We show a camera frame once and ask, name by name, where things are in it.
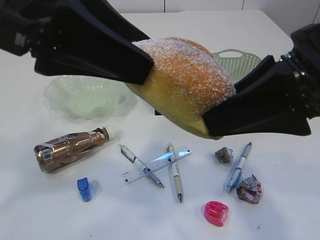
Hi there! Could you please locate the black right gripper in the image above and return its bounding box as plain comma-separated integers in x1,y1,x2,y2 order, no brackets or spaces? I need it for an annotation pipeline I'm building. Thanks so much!
202,23,320,137

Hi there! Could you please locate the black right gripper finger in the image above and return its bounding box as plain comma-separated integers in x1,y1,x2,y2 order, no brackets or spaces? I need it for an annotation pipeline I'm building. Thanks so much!
33,0,154,85

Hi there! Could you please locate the grey paper ball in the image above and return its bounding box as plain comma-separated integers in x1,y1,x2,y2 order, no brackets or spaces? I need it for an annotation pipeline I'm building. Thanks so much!
214,147,233,164

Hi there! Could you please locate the sugared bread loaf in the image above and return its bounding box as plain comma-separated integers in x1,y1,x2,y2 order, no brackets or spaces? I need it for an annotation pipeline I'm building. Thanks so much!
126,37,236,140

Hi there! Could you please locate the pink paper ball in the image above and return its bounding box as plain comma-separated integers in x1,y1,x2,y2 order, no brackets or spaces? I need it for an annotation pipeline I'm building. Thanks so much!
236,174,263,205

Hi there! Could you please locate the brown plastic drink bottle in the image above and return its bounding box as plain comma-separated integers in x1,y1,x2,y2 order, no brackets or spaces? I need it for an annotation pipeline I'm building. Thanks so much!
33,126,116,173

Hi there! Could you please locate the green plastic woven basket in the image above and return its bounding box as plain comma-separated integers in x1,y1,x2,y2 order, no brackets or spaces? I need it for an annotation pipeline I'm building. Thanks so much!
213,49,262,84

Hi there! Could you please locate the green wavy glass plate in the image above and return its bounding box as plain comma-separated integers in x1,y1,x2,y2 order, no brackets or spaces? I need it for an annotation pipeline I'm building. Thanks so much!
44,75,127,120

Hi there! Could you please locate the light blue click pen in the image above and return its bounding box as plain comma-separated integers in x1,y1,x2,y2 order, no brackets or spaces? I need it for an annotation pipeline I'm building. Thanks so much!
226,142,252,193

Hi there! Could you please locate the black mesh pen holder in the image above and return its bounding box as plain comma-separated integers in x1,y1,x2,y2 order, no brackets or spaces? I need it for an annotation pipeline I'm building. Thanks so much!
154,109,162,116

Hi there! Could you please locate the cream white click pen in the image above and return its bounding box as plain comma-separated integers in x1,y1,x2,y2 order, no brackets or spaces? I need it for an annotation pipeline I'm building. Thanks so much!
167,142,183,204

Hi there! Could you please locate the pink pencil sharpener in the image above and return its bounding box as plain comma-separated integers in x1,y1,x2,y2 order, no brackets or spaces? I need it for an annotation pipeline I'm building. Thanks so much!
204,201,229,224

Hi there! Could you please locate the white grey click pen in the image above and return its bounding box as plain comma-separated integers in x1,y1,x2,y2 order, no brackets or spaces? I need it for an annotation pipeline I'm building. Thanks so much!
119,144,164,189

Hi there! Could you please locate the blue pencil sharpener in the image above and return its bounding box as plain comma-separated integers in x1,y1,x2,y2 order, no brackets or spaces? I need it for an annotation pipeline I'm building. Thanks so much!
77,177,92,202

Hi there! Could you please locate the clear plastic ruler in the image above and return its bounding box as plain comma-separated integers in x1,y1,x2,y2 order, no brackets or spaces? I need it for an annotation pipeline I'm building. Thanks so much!
120,145,192,184

